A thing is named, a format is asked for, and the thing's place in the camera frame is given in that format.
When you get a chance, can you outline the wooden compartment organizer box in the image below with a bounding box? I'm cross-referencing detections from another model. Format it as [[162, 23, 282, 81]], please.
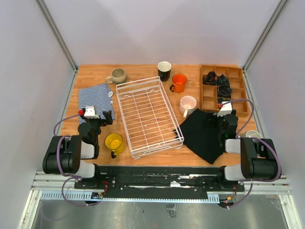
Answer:
[[200, 65, 247, 112]]

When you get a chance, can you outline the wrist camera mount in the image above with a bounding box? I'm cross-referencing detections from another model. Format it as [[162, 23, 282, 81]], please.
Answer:
[[217, 101, 233, 117], [78, 106, 100, 119]]

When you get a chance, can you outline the white wire dish rack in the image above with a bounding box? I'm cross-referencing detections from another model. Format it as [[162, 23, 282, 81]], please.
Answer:
[[116, 76, 184, 159]]

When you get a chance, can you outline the aluminium rail frame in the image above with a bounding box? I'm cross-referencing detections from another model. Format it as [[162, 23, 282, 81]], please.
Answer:
[[31, 172, 291, 203]]

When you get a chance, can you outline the white pink mug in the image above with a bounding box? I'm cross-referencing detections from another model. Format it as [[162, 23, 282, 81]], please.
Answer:
[[179, 95, 197, 118]]

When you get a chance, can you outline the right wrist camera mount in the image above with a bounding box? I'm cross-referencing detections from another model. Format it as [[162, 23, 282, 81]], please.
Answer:
[[217, 101, 233, 117]]

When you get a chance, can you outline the black faceted mug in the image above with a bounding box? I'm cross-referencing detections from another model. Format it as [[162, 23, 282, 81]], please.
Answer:
[[157, 61, 172, 82]]

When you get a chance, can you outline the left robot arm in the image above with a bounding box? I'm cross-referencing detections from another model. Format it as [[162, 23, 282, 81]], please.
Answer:
[[42, 106, 113, 189]]

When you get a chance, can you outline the blue striped cloth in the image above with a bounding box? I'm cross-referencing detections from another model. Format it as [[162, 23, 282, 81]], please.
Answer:
[[78, 83, 116, 122]]

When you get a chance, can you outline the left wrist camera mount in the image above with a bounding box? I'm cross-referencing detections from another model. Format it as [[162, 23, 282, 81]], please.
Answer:
[[78, 106, 100, 119]]

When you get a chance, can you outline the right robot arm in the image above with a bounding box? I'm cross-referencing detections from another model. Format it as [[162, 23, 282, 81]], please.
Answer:
[[207, 112, 282, 191]]

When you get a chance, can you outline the beige stoneware mug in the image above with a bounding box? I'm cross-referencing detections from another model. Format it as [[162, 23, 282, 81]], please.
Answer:
[[105, 68, 128, 84]]

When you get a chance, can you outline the black cloth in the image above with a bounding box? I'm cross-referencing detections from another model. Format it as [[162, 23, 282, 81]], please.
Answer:
[[173, 109, 224, 164]]

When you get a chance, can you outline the rolled black tie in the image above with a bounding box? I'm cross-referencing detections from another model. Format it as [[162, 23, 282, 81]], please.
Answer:
[[217, 86, 233, 98]]

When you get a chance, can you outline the orange mug black handle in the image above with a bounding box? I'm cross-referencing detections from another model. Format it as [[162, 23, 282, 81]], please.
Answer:
[[169, 73, 187, 93]]

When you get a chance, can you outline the yellow mug black handle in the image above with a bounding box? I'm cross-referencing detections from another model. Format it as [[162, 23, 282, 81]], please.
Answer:
[[105, 133, 125, 159]]

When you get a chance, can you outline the light grey mug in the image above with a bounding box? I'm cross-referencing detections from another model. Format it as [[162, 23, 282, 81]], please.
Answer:
[[244, 130, 262, 138]]

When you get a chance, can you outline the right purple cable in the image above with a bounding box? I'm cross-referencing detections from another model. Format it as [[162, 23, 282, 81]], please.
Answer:
[[223, 99, 283, 209]]

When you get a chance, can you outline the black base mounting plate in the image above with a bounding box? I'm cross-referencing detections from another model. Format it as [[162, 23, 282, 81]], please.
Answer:
[[74, 166, 245, 200]]

